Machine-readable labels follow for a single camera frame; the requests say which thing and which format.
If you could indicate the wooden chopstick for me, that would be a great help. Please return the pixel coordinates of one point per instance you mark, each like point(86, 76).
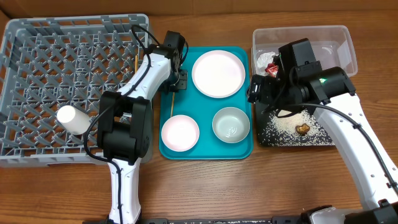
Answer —
point(136, 59)
point(172, 105)

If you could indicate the black waste tray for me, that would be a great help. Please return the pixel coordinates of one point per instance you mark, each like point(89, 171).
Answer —
point(264, 133)

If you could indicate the grey plastic dish rack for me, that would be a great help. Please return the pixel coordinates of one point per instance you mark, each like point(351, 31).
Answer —
point(47, 63)

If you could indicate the large white plate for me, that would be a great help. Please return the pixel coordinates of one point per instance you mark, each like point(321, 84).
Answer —
point(218, 74)

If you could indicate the clear plastic bin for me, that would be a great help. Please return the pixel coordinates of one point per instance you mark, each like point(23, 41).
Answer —
point(332, 46)

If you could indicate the red snack wrapper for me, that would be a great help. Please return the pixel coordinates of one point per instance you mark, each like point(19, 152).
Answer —
point(272, 70)

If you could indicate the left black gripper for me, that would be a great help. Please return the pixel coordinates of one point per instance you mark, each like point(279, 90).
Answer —
point(182, 85)

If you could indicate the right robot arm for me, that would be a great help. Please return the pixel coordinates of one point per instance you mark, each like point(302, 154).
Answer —
point(301, 84)

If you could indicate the grey-green bowl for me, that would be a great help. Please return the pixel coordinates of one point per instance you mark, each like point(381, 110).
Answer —
point(231, 125)

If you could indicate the brown food chunk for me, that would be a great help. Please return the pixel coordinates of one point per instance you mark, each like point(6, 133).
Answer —
point(302, 129)

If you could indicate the crumpled white tissue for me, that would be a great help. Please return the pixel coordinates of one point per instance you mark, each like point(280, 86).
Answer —
point(265, 59)

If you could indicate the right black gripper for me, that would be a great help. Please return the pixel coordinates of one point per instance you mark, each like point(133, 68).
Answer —
point(255, 88)

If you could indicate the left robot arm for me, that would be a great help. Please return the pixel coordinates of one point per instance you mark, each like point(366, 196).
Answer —
point(121, 133)

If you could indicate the white rice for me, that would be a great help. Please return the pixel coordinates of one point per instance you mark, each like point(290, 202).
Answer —
point(280, 133)

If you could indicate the black bar at table edge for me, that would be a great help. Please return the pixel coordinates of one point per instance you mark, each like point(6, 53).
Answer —
point(273, 220)

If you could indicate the white cup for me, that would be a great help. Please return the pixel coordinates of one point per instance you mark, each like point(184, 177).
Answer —
point(73, 120)

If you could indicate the teal plastic tray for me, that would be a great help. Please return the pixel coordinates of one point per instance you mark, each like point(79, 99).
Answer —
point(202, 109)

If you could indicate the small pink plate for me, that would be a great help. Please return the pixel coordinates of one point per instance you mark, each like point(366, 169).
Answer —
point(180, 133)

